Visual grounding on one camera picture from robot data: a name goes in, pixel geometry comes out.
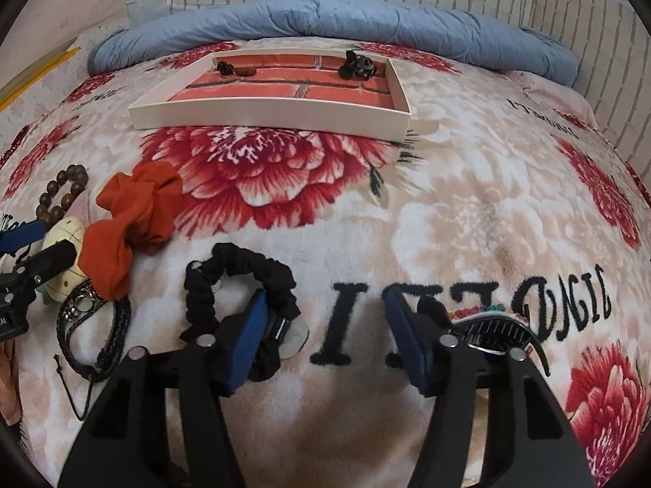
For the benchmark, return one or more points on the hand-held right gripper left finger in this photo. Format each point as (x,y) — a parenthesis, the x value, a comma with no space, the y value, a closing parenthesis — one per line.
(249,340)

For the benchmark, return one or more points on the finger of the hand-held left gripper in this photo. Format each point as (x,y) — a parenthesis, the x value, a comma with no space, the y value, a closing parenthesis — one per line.
(48,259)
(23,236)

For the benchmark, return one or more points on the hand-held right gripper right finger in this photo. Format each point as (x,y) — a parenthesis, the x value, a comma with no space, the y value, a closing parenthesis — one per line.
(407,345)

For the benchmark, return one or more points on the cream round hair clip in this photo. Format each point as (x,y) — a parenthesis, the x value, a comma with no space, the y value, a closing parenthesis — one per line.
(63,234)

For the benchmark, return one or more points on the white translucent band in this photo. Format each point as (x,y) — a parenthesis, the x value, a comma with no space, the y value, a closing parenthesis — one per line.
(299,340)

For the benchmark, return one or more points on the black scrunchie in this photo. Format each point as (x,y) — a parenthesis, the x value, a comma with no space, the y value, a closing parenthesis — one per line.
(244,259)

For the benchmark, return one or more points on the black claw clip rainbow beads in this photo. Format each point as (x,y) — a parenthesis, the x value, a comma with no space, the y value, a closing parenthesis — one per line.
(498,335)

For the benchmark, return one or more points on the orange scrunchie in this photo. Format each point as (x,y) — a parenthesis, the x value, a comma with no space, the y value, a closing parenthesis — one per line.
(132,213)

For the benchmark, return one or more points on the white tray with brick print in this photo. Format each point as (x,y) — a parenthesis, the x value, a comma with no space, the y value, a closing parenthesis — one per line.
(254,117)

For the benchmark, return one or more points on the person's left hand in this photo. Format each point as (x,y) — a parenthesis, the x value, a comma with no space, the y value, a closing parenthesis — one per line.
(7,381)

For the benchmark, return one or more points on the floral printed blanket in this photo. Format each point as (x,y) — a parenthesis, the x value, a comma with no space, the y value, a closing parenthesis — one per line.
(457,213)

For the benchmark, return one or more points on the yellow board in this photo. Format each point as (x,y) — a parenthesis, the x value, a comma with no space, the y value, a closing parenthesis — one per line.
(35,73)

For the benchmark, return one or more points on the peach padded board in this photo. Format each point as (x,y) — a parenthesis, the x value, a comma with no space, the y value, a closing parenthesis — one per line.
(66,10)

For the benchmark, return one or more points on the small black hair clip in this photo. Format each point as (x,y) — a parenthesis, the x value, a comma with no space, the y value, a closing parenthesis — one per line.
(236,69)

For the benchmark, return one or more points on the blue quilt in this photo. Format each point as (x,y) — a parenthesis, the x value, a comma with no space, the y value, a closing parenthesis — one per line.
(330,23)

